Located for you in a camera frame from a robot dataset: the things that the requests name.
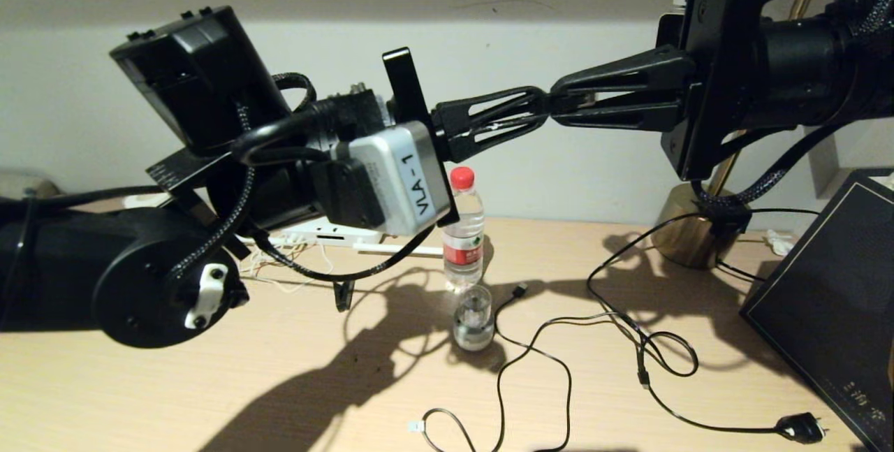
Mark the small glass dome night light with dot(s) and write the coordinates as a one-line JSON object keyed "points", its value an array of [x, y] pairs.
{"points": [[473, 333]]}

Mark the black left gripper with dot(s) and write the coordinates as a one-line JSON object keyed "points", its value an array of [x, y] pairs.
{"points": [[408, 89]]}

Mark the white router with antennas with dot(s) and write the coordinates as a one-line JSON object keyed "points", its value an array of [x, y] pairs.
{"points": [[349, 235]]}

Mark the black lamp switch box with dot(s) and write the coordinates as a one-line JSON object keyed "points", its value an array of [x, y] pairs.
{"points": [[739, 225]]}

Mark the crumpled white tissue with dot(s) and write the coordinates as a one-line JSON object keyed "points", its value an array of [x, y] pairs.
{"points": [[777, 242]]}

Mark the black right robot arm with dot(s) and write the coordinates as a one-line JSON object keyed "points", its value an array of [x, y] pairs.
{"points": [[803, 68]]}

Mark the small black clip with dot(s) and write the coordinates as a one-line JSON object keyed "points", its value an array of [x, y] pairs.
{"points": [[343, 298]]}

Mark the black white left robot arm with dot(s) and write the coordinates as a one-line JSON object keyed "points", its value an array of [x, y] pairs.
{"points": [[140, 277]]}

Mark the clear water bottle red cap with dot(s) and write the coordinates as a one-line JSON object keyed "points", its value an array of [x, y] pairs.
{"points": [[464, 242]]}

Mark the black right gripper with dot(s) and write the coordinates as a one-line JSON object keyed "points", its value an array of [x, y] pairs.
{"points": [[726, 75]]}

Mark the brass desk lamp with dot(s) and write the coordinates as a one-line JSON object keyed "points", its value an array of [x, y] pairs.
{"points": [[688, 242]]}

